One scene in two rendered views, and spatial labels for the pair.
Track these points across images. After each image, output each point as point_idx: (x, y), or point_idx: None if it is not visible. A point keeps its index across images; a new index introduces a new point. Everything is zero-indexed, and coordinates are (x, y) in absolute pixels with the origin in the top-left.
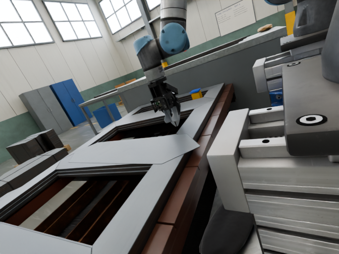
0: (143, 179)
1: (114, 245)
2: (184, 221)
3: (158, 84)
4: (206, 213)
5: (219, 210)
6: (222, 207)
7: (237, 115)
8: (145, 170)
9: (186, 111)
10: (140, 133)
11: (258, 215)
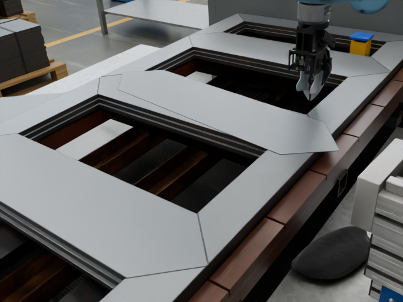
0: (253, 165)
1: (224, 220)
2: (292, 227)
3: (313, 32)
4: (302, 238)
5: (329, 235)
6: (334, 233)
7: (400, 148)
8: (250, 152)
9: (332, 75)
10: (230, 75)
11: (376, 236)
